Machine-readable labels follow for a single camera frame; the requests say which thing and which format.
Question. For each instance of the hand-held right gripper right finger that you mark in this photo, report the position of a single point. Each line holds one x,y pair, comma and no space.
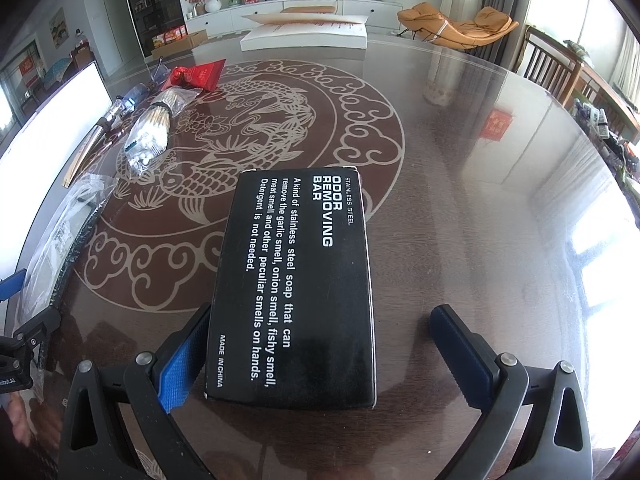
457,355

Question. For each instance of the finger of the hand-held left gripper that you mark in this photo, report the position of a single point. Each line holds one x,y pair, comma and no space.
10,287
42,327

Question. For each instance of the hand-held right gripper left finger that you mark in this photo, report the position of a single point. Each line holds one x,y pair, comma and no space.
177,375

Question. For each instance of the white storage box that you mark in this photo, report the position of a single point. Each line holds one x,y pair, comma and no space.
45,150

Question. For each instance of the black printed box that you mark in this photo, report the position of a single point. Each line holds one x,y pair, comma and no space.
290,285

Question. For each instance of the red snack packet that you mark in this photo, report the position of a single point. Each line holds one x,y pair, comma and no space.
202,74

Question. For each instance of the person's left hand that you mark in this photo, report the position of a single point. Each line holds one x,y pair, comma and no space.
21,422

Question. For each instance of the clear plastic bag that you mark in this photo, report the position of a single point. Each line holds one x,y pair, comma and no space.
60,230

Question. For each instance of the cotton swab bag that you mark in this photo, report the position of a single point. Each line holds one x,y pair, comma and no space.
150,130

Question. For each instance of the red window sign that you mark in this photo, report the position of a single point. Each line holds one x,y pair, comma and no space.
28,67

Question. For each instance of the dining table blue cloth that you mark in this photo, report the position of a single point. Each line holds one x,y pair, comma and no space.
57,69

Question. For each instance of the clear wrapped blue item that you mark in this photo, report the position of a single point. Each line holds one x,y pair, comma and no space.
131,96

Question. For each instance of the dark dining chair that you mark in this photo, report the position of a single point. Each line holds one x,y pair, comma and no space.
82,57

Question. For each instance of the cluttered small items pile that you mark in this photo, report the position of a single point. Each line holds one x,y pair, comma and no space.
605,130

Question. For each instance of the orange snack boxes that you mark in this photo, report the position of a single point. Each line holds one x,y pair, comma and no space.
170,36

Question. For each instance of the brown cardboard box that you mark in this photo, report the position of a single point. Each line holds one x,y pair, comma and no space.
190,42

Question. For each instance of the wooden chair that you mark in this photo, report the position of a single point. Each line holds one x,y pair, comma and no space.
542,60

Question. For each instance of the black display cabinet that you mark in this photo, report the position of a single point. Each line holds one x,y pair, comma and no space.
155,5

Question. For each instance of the orange lounge chair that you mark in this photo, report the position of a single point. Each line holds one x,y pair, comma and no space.
475,27

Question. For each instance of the red flower vase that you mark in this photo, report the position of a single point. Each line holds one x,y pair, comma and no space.
196,0

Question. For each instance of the white round vase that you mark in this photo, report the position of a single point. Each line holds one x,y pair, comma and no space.
212,5

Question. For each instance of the white flat box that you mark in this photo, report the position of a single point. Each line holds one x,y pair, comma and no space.
300,39

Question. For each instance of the white television cabinet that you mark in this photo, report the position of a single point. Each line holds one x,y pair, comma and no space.
380,10

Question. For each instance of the wooden bench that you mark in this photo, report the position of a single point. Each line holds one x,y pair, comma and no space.
307,9

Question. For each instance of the wall painting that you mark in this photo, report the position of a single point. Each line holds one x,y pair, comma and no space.
58,27

